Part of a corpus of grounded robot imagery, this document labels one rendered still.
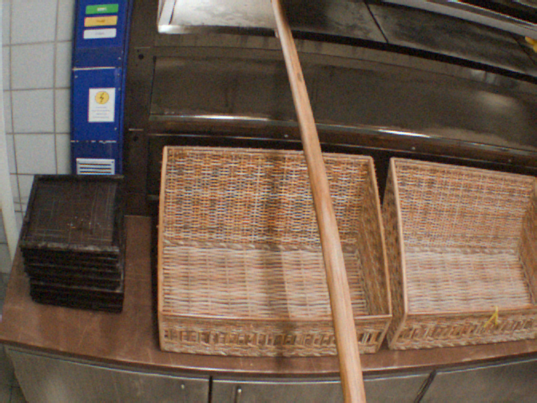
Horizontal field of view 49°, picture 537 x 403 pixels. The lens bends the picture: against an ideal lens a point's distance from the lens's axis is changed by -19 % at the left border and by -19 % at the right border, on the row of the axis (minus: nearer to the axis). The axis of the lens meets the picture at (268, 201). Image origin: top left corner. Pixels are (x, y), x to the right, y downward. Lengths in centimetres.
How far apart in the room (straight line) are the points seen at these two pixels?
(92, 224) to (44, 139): 37
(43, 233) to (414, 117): 103
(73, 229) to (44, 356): 37
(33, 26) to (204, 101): 57
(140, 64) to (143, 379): 81
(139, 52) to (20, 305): 76
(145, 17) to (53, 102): 37
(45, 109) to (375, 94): 91
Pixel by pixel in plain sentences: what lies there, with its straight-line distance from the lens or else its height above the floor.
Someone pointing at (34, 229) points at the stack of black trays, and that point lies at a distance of 167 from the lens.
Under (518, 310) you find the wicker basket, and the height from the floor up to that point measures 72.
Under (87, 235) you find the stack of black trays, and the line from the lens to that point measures 164.
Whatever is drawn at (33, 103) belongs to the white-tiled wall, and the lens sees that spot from 185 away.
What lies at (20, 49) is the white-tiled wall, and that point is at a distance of 178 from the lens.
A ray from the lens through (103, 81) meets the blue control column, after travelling 174.
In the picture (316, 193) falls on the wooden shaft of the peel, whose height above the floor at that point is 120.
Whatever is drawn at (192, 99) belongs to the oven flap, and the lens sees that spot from 178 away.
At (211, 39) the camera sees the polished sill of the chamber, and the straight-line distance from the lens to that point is 170.
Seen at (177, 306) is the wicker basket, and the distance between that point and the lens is 177.
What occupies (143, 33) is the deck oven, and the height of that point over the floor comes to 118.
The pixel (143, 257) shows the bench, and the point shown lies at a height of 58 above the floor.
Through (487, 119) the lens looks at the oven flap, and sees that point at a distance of 196.
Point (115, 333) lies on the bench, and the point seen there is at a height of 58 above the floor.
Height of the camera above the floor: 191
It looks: 39 degrees down
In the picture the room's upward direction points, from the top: 9 degrees clockwise
